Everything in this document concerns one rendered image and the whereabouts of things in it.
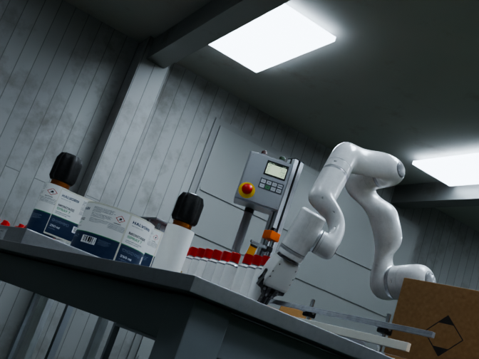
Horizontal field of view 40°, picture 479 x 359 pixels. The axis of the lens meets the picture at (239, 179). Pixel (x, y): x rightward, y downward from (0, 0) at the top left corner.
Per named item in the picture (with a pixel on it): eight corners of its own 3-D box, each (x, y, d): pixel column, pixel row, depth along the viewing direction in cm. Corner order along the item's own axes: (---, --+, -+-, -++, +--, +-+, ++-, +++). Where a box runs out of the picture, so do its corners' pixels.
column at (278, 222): (229, 333, 229) (288, 158, 246) (239, 337, 232) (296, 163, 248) (237, 335, 226) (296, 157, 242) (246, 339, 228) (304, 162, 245)
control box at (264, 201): (233, 203, 247) (249, 157, 252) (276, 217, 247) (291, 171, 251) (234, 196, 238) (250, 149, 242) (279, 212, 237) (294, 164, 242)
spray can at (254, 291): (236, 315, 206) (256, 253, 211) (248, 320, 208) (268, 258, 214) (246, 318, 201) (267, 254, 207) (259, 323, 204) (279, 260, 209)
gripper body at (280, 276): (295, 256, 208) (277, 287, 208) (271, 245, 203) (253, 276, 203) (307, 266, 201) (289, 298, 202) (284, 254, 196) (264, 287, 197)
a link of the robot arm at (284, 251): (296, 249, 208) (292, 258, 208) (276, 239, 203) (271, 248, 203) (311, 260, 201) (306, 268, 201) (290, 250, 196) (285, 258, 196)
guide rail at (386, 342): (171, 293, 237) (173, 288, 238) (174, 295, 238) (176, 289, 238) (405, 350, 149) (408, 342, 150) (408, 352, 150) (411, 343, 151)
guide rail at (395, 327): (192, 286, 242) (194, 283, 243) (195, 287, 243) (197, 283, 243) (431, 337, 155) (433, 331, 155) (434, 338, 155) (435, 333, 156)
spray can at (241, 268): (219, 310, 214) (239, 251, 219) (230, 315, 217) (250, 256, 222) (228, 313, 210) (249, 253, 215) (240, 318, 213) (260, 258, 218)
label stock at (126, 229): (102, 259, 170) (123, 207, 174) (53, 245, 182) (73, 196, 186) (150, 280, 186) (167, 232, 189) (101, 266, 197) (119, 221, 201)
